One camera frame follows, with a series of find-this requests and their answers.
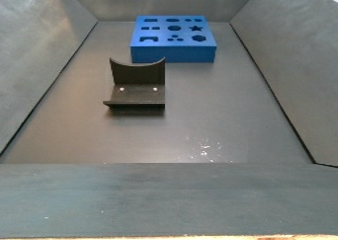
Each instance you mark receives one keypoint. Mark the blue foam shape board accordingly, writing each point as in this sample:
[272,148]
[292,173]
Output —
[176,38]

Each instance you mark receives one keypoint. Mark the black curved holder stand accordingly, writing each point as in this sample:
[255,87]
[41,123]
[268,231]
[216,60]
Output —
[140,84]

